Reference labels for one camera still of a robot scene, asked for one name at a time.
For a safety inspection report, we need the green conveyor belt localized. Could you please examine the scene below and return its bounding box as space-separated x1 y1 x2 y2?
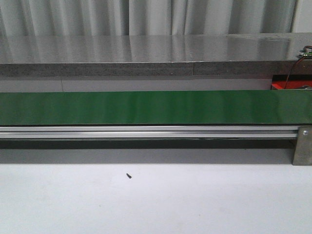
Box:
0 90 312 126

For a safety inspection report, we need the grey stone counter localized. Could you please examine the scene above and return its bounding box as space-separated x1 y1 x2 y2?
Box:
0 33 312 77

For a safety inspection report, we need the red bin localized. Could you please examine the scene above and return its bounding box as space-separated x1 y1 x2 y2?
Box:
271 75 312 90

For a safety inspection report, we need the small green circuit board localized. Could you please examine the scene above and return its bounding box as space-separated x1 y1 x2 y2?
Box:
298 46 312 59

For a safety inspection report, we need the grey curtain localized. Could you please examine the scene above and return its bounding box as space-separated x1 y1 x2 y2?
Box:
0 0 297 37

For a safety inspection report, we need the aluminium conveyor side rail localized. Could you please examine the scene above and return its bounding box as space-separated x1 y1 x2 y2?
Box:
0 125 299 139

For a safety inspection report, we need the metal conveyor support bracket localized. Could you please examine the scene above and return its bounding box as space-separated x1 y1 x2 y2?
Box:
292 126 312 166

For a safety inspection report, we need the red and black wire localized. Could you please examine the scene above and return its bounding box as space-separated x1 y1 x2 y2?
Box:
284 45 312 90

